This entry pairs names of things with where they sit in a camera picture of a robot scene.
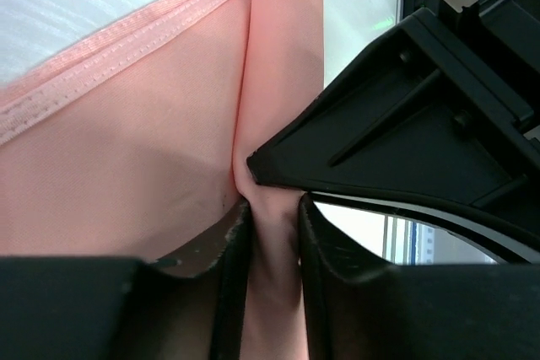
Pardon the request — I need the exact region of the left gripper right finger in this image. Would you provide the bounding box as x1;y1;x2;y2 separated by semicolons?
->
299;196;539;359

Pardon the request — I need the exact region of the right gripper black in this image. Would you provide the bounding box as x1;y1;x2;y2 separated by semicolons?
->
417;0;539;142

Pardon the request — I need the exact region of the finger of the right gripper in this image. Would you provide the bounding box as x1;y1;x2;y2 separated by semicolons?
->
247;9;527;207
311;192;539;264

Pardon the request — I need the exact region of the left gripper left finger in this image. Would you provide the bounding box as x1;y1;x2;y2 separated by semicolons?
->
1;200;251;359

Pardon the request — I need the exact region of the pink cloth napkin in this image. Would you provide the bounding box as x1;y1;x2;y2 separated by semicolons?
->
1;0;324;359

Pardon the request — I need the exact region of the white slotted cable duct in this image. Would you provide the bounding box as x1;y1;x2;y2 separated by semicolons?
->
410;222;435;265

